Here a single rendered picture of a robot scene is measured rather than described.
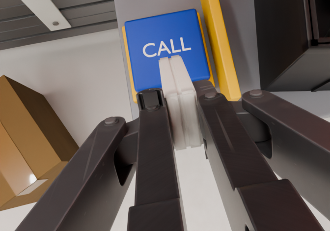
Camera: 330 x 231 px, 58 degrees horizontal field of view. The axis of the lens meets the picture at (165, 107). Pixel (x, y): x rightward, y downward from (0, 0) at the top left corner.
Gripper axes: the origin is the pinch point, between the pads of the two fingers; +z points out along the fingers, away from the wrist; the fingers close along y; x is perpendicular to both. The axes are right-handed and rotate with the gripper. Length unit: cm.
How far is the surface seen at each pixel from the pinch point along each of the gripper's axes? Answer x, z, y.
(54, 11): 3.8, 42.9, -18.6
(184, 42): 0.5, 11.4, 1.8
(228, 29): 0.3, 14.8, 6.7
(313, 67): -1.5, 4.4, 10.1
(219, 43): 0.1, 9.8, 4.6
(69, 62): -10, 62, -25
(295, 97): -6.4, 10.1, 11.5
